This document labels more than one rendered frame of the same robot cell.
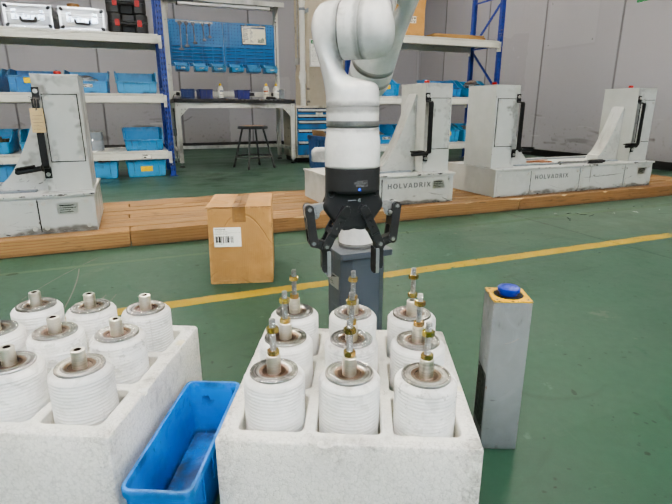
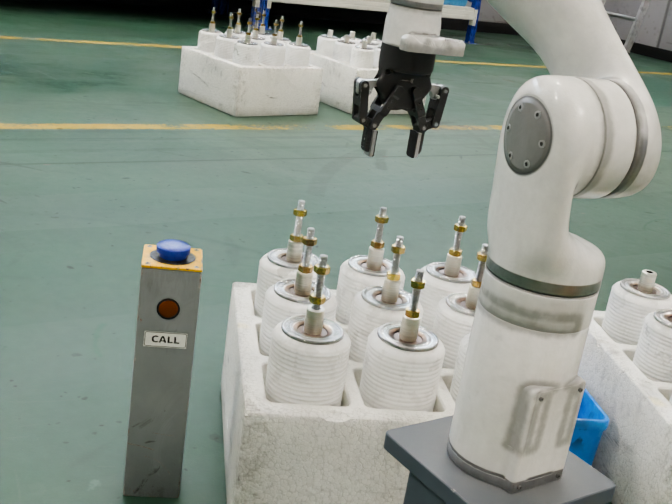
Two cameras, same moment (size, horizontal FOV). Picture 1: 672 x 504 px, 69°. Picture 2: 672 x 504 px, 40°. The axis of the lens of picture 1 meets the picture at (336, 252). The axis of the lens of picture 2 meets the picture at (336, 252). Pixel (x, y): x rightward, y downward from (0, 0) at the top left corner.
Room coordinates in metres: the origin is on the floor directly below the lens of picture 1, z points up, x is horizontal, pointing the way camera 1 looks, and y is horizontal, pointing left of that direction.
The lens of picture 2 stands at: (1.89, -0.39, 0.71)
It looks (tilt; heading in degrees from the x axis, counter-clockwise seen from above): 19 degrees down; 166
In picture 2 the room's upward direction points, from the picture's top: 9 degrees clockwise
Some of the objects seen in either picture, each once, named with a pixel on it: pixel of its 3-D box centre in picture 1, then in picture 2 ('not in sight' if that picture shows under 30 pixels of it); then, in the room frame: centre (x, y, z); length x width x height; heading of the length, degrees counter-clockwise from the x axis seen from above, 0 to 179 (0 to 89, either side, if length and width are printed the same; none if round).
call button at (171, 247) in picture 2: (508, 291); (173, 252); (0.85, -0.32, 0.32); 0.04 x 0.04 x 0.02
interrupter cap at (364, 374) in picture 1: (349, 373); (373, 266); (0.67, -0.02, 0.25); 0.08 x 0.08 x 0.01
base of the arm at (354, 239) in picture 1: (356, 213); (519, 369); (1.25, -0.05, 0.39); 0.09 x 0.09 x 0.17; 22
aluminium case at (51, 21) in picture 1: (32, 19); not in sight; (4.77, 2.71, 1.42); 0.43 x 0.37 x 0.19; 20
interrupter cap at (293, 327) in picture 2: (411, 314); (312, 330); (0.90, -0.15, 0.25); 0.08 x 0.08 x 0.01
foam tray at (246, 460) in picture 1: (350, 417); (370, 404); (0.79, -0.03, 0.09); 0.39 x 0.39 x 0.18; 87
